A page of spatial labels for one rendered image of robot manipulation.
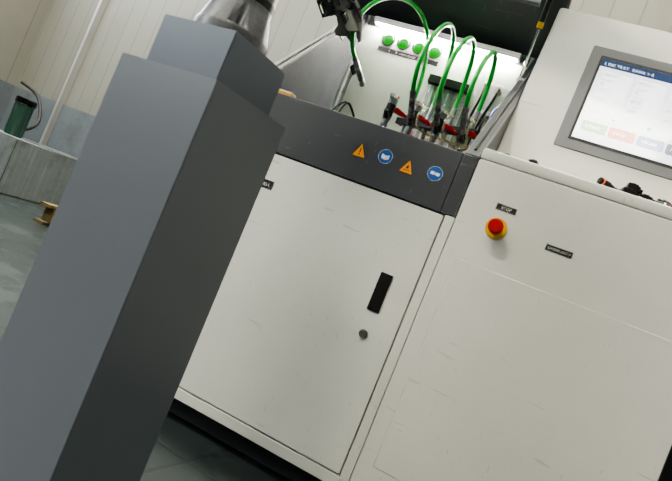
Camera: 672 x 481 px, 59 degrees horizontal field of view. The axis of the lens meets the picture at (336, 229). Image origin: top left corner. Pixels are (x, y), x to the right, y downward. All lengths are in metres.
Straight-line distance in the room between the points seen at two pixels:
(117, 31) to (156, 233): 5.80
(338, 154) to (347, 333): 0.47
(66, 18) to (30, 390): 6.44
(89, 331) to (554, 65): 1.45
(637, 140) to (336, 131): 0.81
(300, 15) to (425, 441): 4.49
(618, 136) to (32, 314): 1.49
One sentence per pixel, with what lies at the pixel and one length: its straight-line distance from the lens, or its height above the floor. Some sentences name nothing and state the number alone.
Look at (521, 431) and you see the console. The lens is 1.48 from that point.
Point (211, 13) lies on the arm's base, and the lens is 1.20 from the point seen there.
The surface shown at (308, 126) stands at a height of 0.89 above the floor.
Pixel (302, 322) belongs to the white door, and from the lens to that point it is 1.56.
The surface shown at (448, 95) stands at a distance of 2.12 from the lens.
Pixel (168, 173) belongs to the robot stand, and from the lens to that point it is 1.05.
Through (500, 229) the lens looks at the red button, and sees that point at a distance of 1.44.
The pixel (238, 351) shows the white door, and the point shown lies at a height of 0.26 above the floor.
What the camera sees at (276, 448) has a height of 0.09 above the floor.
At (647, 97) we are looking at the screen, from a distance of 1.90.
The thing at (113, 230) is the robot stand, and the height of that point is 0.49.
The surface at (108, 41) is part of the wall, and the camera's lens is 6.82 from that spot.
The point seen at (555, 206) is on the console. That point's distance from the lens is 1.49.
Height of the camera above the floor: 0.62
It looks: 1 degrees up
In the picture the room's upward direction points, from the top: 22 degrees clockwise
